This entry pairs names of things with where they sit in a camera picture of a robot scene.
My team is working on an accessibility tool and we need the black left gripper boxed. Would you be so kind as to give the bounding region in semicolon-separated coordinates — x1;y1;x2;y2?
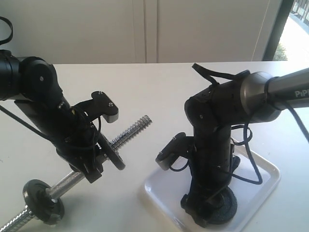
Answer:
56;113;103;183

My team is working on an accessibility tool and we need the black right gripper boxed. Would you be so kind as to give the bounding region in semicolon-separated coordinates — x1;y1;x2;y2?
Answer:
181;155;234;228

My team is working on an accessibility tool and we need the black far-end weight plate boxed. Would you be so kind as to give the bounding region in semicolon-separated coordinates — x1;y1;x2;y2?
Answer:
22;179;65;225

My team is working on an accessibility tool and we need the chrome dumbbell bar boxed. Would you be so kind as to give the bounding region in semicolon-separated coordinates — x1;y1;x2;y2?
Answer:
0;115;153;232

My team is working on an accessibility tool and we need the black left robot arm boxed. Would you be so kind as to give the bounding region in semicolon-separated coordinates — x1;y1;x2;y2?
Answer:
0;50;103;183

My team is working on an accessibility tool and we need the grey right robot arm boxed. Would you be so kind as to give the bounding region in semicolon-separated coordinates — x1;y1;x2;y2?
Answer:
181;64;309;227

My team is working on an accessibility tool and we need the white plastic tray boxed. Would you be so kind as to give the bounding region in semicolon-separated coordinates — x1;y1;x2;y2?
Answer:
139;152;281;232

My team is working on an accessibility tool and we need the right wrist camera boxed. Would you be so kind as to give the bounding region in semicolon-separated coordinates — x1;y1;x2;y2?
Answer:
155;132;193;172

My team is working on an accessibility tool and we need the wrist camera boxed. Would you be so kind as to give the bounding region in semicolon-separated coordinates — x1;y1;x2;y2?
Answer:
155;132;193;172
72;91;119;123

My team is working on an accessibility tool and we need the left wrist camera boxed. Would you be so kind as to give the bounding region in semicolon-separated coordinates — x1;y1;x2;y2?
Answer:
72;91;119;123

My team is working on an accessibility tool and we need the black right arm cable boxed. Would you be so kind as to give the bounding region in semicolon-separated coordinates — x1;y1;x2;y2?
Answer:
192;62;309;186

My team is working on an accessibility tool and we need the dark window frame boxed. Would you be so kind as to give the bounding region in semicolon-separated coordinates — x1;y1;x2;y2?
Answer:
262;0;294;61

